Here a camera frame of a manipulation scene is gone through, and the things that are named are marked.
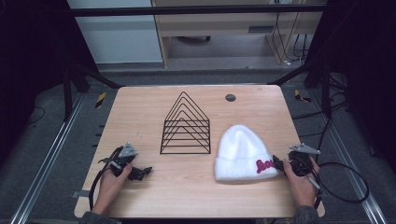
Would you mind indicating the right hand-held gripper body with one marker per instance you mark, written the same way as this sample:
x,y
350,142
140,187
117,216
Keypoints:
x,y
300,161

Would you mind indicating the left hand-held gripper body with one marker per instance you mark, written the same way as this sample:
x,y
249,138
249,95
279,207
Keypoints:
x,y
127,151

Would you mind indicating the white knit beanie hat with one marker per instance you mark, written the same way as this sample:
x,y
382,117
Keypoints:
x,y
241,152

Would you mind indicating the person's right hand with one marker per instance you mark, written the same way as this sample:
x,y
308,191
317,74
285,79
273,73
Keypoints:
x,y
300,189

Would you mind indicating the person's left hand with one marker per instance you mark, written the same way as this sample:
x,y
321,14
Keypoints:
x,y
109,189

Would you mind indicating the yellow black striped tape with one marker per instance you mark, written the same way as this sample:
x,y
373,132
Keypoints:
x,y
100,99
300,96

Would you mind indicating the grey round table grommet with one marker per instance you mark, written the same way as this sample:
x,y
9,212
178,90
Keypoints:
x,y
230,98

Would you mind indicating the black metal stand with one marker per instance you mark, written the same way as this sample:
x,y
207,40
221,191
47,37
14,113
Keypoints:
x,y
325,87
67,90

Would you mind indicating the white cabinet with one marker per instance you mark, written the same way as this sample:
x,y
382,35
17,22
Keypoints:
x,y
121,40

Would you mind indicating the light wooden desk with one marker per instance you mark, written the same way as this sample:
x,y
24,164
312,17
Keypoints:
x,y
218,25

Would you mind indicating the aluminium floor rail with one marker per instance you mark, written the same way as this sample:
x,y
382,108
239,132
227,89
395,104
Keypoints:
x,y
46,161
351,168

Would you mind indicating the black metal frame bar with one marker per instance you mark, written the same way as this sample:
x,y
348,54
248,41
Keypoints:
x,y
193,11

